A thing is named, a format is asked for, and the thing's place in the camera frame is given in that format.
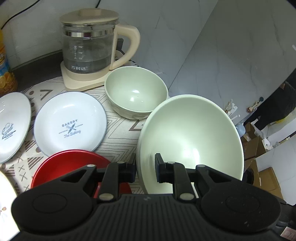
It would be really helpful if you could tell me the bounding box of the cardboard box on floor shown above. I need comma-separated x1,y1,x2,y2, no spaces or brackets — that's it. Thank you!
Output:
241,123,283,199

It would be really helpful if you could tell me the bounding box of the white plate Bakery print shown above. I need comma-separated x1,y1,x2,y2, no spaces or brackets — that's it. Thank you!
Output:
34,92,107,157

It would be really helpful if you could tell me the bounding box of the red and black bowl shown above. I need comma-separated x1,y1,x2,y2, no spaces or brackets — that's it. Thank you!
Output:
31,149,132,195

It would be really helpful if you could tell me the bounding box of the patterned fringed table cloth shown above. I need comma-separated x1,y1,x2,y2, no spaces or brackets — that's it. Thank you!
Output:
1,77,144,194

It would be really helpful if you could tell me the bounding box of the orange juice bottle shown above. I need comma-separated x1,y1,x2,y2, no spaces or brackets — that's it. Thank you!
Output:
0,31,18,97

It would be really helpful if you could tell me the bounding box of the pale green bowl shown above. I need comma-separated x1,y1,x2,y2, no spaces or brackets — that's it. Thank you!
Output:
137,94,244,194
104,66,169,120

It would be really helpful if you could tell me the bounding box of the light blue bottle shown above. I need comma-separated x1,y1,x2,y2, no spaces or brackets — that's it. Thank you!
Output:
235,123,246,138

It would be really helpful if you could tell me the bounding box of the cream kettle base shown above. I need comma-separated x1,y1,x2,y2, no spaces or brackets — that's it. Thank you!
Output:
60,61,113,91

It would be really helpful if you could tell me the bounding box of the white plate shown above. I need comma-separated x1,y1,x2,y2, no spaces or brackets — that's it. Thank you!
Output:
0,172,19,241

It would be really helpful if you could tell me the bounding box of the glass electric kettle cream handle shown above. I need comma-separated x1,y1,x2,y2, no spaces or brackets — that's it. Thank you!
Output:
60,8,140,74

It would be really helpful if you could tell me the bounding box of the white plate Sweet print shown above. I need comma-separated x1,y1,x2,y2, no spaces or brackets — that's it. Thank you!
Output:
0,92,31,163

